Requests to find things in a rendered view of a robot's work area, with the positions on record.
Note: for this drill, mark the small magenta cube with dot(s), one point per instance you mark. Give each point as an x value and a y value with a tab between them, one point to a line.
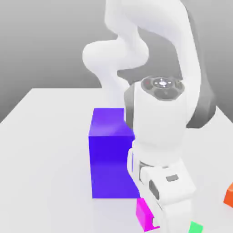
142	213

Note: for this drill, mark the large purple box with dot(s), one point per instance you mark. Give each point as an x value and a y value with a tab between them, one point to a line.
109	163

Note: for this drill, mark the small green cube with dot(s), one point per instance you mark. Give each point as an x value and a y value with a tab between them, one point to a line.
195	227

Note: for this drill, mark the small orange cube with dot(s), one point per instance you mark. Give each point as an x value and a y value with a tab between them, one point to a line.
229	198

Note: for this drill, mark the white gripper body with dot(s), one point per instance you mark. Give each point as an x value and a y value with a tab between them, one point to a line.
174	216

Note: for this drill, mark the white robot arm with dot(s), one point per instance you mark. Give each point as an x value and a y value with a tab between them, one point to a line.
160	118

